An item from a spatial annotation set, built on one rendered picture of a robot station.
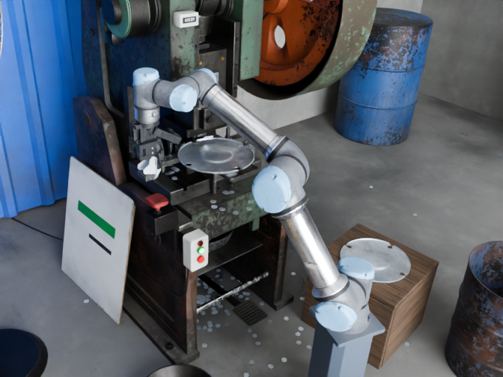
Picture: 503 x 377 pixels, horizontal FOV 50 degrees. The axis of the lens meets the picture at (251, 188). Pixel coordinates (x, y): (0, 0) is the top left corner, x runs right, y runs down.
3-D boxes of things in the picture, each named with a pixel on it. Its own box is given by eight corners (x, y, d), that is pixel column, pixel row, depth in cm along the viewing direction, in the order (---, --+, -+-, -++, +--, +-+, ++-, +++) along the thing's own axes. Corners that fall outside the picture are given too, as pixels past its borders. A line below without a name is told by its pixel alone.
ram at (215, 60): (232, 124, 205) (235, 47, 190) (200, 134, 196) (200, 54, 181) (205, 110, 216) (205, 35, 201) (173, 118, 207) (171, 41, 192)
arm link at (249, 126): (327, 157, 163) (205, 56, 167) (314, 172, 155) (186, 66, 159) (307, 181, 171) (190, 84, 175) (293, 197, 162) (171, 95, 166)
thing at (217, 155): (222, 133, 224) (222, 131, 223) (269, 159, 205) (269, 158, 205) (162, 151, 207) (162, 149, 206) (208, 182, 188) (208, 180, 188)
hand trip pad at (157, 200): (171, 218, 185) (170, 200, 181) (156, 224, 181) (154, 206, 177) (159, 209, 189) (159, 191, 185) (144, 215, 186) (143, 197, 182)
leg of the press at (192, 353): (200, 356, 221) (201, 162, 175) (177, 370, 215) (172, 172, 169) (94, 247, 279) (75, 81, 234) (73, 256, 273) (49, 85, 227)
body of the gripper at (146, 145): (129, 153, 171) (126, 118, 165) (152, 146, 176) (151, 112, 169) (141, 163, 166) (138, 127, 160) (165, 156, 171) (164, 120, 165)
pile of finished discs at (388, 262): (422, 260, 227) (423, 259, 227) (388, 293, 208) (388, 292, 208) (363, 231, 243) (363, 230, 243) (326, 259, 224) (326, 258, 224)
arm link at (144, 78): (150, 77, 152) (126, 71, 156) (151, 113, 158) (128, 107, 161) (166, 69, 159) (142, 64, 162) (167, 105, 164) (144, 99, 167)
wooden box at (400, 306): (421, 322, 245) (439, 261, 227) (379, 370, 220) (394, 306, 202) (347, 280, 267) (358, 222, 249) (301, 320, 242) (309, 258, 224)
